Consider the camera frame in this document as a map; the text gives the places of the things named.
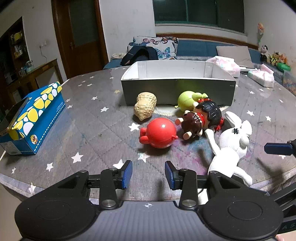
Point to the panda plush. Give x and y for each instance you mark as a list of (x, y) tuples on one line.
[(263, 52)]

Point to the clear plastic storage box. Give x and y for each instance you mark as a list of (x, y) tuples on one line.
[(290, 82)]

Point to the white wall socket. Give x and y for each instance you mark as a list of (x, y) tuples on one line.
[(42, 44)]

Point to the brown wooden door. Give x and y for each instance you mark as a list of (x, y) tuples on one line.
[(67, 46)]

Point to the dark window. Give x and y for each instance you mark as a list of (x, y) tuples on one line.
[(196, 11)]

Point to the black backpack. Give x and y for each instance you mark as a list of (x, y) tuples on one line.
[(138, 54)]

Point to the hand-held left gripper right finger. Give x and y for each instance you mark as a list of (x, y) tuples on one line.
[(170, 176)]

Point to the orange plush toy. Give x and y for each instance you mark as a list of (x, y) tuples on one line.
[(283, 59)]

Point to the wooden side cabinet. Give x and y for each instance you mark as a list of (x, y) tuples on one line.
[(44, 71)]

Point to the grey star-print tablecloth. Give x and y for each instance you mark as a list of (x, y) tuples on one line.
[(97, 120)]

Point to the white rabbit plush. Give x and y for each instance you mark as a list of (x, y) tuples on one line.
[(229, 143)]

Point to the red round toy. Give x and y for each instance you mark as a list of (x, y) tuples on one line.
[(160, 133)]

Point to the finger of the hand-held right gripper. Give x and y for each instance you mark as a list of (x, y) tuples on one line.
[(277, 148)]

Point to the grey cushion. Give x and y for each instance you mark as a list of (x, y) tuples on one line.
[(233, 53)]

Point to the yellow plush toy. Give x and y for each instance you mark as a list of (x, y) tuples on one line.
[(274, 59)]

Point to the wooden shelf cabinet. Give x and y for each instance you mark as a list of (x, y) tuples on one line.
[(13, 51)]

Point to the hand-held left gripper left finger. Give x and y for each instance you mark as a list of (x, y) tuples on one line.
[(127, 174)]

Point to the butterfly print pillow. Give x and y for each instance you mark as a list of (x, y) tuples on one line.
[(165, 46)]

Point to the grey cardboard box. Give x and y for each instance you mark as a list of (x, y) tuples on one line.
[(175, 90)]

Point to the beige knitted cloth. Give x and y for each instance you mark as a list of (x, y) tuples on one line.
[(118, 55)]

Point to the white lace strip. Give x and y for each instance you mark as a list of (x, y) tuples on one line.
[(164, 112)]

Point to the blue yellow-spotted tissue box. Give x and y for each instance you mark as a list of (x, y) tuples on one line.
[(34, 115)]

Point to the brown and black doll toy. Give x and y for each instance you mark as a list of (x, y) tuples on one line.
[(203, 115)]

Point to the blue sofa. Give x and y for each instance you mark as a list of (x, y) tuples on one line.
[(196, 49)]

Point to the tan peanut toy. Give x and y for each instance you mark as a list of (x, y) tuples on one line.
[(144, 106)]

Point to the green round toy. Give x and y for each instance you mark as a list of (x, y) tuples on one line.
[(186, 99)]

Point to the green plush toy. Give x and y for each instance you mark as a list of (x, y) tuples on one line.
[(284, 67)]

